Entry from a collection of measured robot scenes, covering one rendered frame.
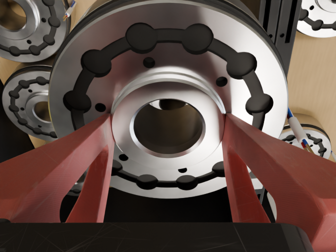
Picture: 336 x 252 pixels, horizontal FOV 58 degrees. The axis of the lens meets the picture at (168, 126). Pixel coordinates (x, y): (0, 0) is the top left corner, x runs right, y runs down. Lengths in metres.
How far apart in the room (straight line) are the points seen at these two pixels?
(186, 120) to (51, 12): 0.20
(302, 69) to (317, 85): 0.03
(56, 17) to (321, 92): 0.32
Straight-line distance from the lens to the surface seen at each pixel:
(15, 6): 0.36
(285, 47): 0.26
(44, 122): 0.38
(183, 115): 0.16
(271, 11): 0.24
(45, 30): 0.33
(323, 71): 0.41
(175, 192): 0.16
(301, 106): 0.43
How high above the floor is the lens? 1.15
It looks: 50 degrees down
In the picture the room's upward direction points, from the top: 178 degrees clockwise
